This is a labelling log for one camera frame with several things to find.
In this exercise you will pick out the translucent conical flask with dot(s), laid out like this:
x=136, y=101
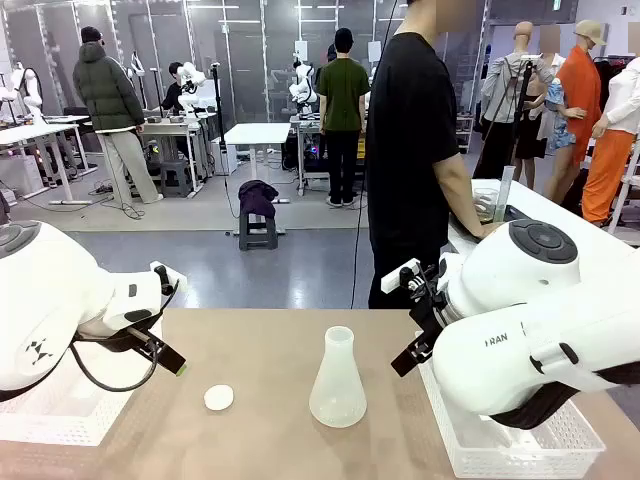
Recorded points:
x=338, y=390

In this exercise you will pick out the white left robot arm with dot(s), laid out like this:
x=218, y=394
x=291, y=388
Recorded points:
x=45, y=295

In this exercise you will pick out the black tripod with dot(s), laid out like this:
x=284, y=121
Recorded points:
x=517, y=110

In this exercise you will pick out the mannequin with orange trousers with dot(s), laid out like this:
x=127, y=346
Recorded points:
x=615, y=145

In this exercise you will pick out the person in dark puffer jacket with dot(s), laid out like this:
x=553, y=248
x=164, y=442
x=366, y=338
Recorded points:
x=107, y=100

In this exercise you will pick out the dark purple cloth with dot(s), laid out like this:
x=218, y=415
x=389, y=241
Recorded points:
x=257, y=197

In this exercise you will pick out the black plastic tray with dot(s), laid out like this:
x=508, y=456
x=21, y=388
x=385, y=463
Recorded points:
x=517, y=212

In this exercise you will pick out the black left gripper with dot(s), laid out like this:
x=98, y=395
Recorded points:
x=107, y=341

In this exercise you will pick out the seated person in black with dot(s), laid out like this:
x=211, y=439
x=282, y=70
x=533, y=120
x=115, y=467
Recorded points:
x=175, y=95

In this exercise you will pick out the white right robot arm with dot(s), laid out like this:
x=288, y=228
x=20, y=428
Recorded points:
x=525, y=340

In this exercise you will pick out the person's right hand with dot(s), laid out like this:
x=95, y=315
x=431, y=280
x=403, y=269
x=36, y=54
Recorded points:
x=484, y=230

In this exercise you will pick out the white long desk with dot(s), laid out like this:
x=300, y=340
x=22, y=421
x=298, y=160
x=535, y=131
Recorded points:
x=35, y=132

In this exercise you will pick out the person's right forearm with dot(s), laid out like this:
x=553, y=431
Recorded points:
x=457, y=195

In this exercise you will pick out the clear graduated cylinder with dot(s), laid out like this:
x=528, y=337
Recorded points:
x=505, y=190

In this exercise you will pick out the mannequin in grey shirt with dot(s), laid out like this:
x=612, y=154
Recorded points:
x=510, y=85

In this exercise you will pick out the white perforated plastic basket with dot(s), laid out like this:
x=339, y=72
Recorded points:
x=65, y=422
x=525, y=457

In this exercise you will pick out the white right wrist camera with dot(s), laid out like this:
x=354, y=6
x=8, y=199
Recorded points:
x=397, y=277

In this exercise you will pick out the grey step stool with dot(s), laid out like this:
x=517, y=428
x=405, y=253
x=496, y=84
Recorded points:
x=257, y=232

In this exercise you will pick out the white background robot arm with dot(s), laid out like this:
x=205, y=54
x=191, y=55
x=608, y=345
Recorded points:
x=27, y=90
x=190, y=85
x=303, y=87

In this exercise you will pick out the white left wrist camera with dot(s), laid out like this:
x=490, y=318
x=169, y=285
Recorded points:
x=172, y=277

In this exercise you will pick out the mannequin in orange outfit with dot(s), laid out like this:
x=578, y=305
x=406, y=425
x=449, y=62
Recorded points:
x=577, y=100

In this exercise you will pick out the person in black t-shirt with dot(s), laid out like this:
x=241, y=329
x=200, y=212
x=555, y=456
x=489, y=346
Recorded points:
x=410, y=125

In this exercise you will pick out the person in blue floral clothes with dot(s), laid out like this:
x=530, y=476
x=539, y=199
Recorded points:
x=557, y=110

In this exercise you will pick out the white standing desk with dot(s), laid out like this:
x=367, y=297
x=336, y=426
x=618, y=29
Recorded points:
x=257, y=134

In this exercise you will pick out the white round flask stopper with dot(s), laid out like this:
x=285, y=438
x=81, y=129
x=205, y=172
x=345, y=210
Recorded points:
x=218, y=398

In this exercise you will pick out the person in green t-shirt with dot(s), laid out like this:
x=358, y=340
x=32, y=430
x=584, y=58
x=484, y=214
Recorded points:
x=344, y=100

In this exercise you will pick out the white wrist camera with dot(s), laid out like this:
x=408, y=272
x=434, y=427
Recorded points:
x=397, y=277
x=172, y=277

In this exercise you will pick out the grey plastic stool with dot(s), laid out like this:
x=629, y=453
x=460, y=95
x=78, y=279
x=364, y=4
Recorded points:
x=176, y=177

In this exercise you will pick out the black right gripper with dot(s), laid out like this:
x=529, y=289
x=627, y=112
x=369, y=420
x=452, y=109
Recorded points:
x=432, y=320

